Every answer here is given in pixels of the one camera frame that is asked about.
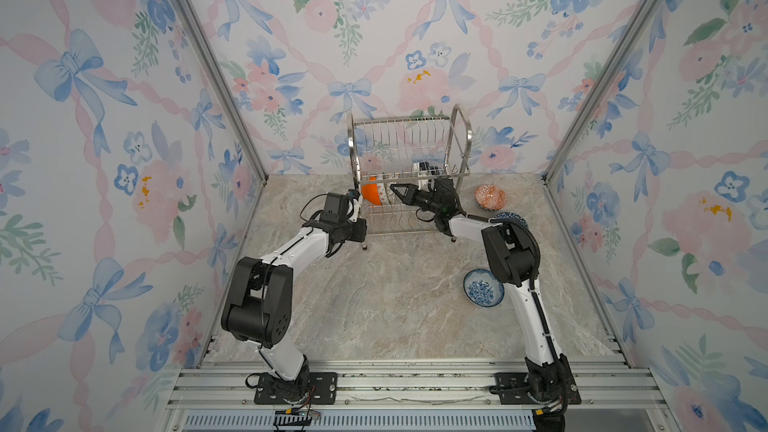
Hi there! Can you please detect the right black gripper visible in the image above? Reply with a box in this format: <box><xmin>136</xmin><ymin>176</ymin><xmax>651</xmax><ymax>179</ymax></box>
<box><xmin>391</xmin><ymin>185</ymin><xmax>443</xmax><ymax>219</ymax></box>

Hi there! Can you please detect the orange plastic bowl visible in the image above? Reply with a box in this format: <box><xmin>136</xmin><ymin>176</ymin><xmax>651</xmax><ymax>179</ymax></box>
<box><xmin>361</xmin><ymin>174</ymin><xmax>389</xmax><ymax>206</ymax></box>

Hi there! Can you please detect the green patterned ceramic bowl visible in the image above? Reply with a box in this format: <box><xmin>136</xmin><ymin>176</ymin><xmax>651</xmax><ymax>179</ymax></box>
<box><xmin>381</xmin><ymin>181</ymin><xmax>397</xmax><ymax>205</ymax></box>

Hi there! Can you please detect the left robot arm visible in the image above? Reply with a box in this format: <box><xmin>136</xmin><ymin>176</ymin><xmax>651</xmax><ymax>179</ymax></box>
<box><xmin>220</xmin><ymin>218</ymin><xmax>367</xmax><ymax>382</ymax></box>

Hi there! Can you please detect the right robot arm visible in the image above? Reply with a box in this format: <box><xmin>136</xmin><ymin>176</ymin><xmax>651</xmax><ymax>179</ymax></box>
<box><xmin>390</xmin><ymin>177</ymin><xmax>573</xmax><ymax>408</ymax></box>

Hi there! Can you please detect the steel two-tier dish rack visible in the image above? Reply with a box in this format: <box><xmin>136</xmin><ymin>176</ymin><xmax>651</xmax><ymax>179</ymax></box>
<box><xmin>346</xmin><ymin>104</ymin><xmax>473</xmax><ymax>240</ymax></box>

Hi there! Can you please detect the red patterned ceramic bowl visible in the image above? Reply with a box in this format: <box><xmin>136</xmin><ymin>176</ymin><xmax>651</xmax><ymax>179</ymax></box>
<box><xmin>474</xmin><ymin>184</ymin><xmax>508</xmax><ymax>212</ymax></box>

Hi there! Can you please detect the blue triangle patterned bowl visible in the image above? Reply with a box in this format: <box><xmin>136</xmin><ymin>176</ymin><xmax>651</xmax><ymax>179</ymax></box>
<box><xmin>495</xmin><ymin>211</ymin><xmax>529</xmax><ymax>228</ymax></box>

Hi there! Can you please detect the blue floral ceramic bowl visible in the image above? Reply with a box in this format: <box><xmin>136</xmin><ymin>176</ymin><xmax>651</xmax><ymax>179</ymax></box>
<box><xmin>463</xmin><ymin>269</ymin><xmax>505</xmax><ymax>308</ymax></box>

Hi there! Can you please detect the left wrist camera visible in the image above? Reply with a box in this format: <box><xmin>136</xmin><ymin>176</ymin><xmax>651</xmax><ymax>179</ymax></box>
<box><xmin>320</xmin><ymin>190</ymin><xmax>360</xmax><ymax>225</ymax></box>

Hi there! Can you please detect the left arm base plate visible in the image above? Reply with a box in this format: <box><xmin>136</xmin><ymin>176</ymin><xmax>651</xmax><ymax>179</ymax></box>
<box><xmin>246</xmin><ymin>372</ymin><xmax>338</xmax><ymax>406</ymax></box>

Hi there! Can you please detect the aluminium mounting rail frame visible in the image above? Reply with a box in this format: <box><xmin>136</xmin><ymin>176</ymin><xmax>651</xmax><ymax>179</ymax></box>
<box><xmin>156</xmin><ymin>354</ymin><xmax>681</xmax><ymax>431</ymax></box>

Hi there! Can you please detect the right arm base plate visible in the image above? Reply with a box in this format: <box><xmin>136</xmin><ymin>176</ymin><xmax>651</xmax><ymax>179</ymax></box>
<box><xmin>489</xmin><ymin>372</ymin><xmax>582</xmax><ymax>406</ymax></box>

